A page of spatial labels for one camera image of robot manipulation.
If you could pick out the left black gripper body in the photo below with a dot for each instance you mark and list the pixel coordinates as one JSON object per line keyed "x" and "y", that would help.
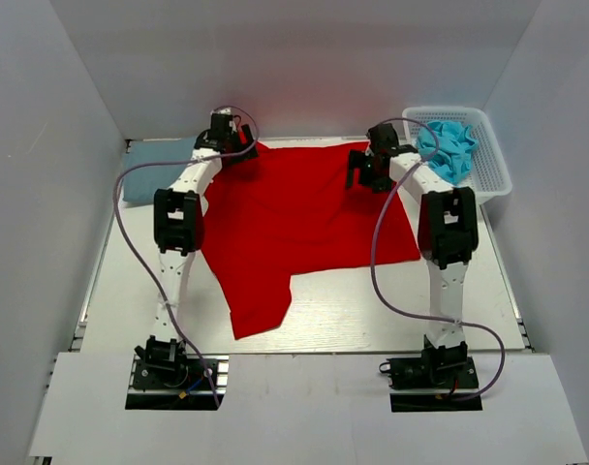
{"x": 233, "y": 139}

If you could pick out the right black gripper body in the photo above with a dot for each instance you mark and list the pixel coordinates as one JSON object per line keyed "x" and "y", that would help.
{"x": 371, "y": 176}

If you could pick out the red t shirt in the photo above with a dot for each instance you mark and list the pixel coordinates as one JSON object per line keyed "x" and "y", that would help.
{"x": 288, "y": 212}

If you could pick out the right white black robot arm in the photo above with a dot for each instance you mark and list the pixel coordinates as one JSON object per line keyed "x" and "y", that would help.
{"x": 448, "y": 236}

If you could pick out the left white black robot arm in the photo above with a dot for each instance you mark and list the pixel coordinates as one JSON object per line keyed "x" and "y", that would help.
{"x": 178, "y": 231}

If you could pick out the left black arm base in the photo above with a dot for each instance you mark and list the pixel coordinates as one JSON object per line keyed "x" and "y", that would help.
{"x": 164, "y": 377}

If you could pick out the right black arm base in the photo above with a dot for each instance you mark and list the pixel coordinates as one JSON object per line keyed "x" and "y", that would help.
{"x": 415, "y": 389}

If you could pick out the crumpled light blue t shirt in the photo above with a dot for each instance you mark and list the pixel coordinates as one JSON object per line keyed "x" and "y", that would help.
{"x": 448, "y": 148}

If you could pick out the white plastic basket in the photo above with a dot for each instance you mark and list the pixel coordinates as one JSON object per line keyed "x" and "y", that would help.
{"x": 489, "y": 176}

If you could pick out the folded grey-blue t shirt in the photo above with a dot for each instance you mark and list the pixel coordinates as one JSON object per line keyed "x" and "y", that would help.
{"x": 139, "y": 186}

